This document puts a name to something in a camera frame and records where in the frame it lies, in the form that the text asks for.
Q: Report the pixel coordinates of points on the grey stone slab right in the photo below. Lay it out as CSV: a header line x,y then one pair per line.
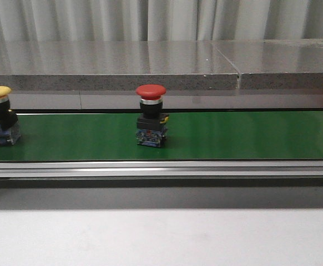
x,y
276,64

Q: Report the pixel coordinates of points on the grey stone slab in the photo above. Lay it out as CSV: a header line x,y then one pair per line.
x,y
114,66
276,64

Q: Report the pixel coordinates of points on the green conveyor belt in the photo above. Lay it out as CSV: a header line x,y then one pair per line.
x,y
191,136

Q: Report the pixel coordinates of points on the grey pleated curtain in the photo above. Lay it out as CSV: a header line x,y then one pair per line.
x,y
160,20

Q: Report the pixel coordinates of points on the aluminium conveyor side rail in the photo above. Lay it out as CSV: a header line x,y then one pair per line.
x,y
160,170

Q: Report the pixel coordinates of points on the grey stone slab left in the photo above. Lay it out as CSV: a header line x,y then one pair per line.
x,y
114,66

